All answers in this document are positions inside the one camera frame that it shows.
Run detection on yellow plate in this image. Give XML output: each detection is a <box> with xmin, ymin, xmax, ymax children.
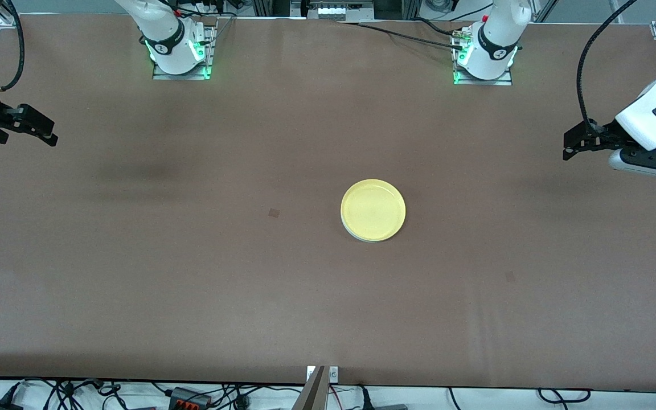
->
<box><xmin>341</xmin><ymin>179</ymin><xmax>407</xmax><ymax>241</ymax></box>

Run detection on light green plate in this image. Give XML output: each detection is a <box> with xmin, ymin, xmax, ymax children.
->
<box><xmin>344</xmin><ymin>227</ymin><xmax>404</xmax><ymax>244</ymax></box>

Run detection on black box with orange connectors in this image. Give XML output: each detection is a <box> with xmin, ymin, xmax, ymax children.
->
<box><xmin>169</xmin><ymin>387</ymin><xmax>212</xmax><ymax>408</ymax></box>

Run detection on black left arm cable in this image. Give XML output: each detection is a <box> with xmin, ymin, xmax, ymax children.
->
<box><xmin>576</xmin><ymin>0</ymin><xmax>639</xmax><ymax>130</ymax></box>

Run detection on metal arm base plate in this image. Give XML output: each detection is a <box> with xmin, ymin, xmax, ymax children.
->
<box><xmin>453</xmin><ymin>34</ymin><xmax>514</xmax><ymax>86</ymax></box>
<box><xmin>153</xmin><ymin>26</ymin><xmax>215</xmax><ymax>80</ymax></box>

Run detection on short black table cable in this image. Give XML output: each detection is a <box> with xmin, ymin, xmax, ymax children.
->
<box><xmin>413</xmin><ymin>17</ymin><xmax>457</xmax><ymax>36</ymax></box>

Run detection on long black table cable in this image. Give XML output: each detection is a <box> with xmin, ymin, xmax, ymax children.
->
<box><xmin>337</xmin><ymin>22</ymin><xmax>466</xmax><ymax>51</ymax></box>

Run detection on aluminium frame rack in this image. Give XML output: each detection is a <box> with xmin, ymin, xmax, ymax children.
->
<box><xmin>253</xmin><ymin>0</ymin><xmax>423</xmax><ymax>21</ymax></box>

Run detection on black looped floor cable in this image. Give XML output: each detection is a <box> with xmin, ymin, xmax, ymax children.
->
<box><xmin>538</xmin><ymin>388</ymin><xmax>592</xmax><ymax>404</ymax></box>

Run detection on grey camera stand post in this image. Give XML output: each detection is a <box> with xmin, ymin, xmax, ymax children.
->
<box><xmin>292</xmin><ymin>366</ymin><xmax>327</xmax><ymax>410</ymax></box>

